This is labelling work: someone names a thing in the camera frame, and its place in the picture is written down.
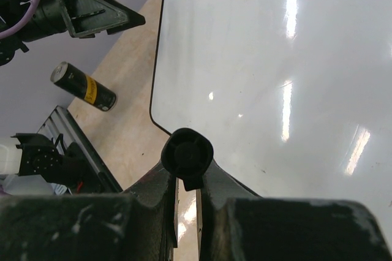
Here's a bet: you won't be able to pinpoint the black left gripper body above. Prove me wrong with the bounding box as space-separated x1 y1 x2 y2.
1 0 68 65

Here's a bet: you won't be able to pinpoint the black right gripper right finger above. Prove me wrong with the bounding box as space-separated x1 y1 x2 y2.
197 162 391 260

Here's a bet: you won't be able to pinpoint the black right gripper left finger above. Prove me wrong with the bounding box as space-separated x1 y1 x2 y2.
1 164 178 260

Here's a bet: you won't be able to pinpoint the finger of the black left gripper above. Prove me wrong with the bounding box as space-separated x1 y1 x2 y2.
56 0 146 38

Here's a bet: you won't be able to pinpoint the black white marker pen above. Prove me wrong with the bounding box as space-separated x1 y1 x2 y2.
160 128 214 191

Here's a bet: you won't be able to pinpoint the white whiteboard black frame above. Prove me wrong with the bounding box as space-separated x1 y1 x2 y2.
149 0 392 203

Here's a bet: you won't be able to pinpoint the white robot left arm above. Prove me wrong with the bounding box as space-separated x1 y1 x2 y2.
1 0 146 194

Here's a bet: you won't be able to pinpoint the black yellow drink can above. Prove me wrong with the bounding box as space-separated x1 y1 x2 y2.
50 61 117 112

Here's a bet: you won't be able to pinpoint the aluminium frame rail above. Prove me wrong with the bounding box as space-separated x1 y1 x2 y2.
38 106 123 194

